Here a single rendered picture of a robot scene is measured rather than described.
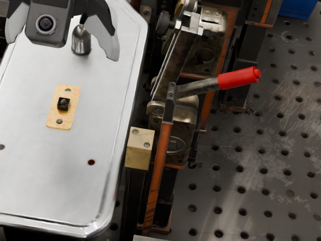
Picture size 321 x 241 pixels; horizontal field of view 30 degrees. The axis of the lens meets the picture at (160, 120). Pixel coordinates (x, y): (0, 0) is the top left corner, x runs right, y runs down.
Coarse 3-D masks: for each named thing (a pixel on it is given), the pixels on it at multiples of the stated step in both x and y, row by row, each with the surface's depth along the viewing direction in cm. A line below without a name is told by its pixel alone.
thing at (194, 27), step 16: (160, 16) 73; (192, 16) 74; (160, 32) 74; (176, 32) 74; (192, 32) 73; (208, 32) 75; (176, 48) 75; (176, 64) 77; (160, 80) 80; (176, 80) 80; (160, 96) 83
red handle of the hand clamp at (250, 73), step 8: (232, 72) 80; (240, 72) 80; (248, 72) 79; (256, 72) 79; (200, 80) 83; (208, 80) 82; (216, 80) 81; (224, 80) 80; (232, 80) 80; (240, 80) 79; (248, 80) 79; (256, 80) 79; (184, 88) 83; (192, 88) 83; (200, 88) 82; (208, 88) 82; (216, 88) 82; (224, 88) 81; (184, 96) 84
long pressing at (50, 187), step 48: (48, 48) 97; (96, 48) 99; (144, 48) 99; (0, 96) 91; (48, 96) 92; (96, 96) 93; (0, 144) 86; (48, 144) 86; (96, 144) 87; (0, 192) 81; (48, 192) 82; (96, 192) 82
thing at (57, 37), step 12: (36, 0) 67; (48, 0) 67; (60, 0) 67; (72, 0) 68; (36, 12) 67; (48, 12) 67; (60, 12) 67; (72, 12) 69; (36, 24) 67; (48, 24) 66; (60, 24) 67; (36, 36) 67; (48, 36) 67; (60, 36) 67
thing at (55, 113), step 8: (56, 88) 92; (64, 88) 92; (72, 88) 93; (80, 88) 93; (56, 96) 91; (64, 96) 92; (72, 96) 92; (56, 104) 90; (64, 104) 89; (72, 104) 91; (56, 112) 90; (64, 112) 90; (72, 112) 90; (48, 120) 88; (56, 120) 89; (64, 120) 89; (72, 120) 89; (56, 128) 88; (64, 128) 88
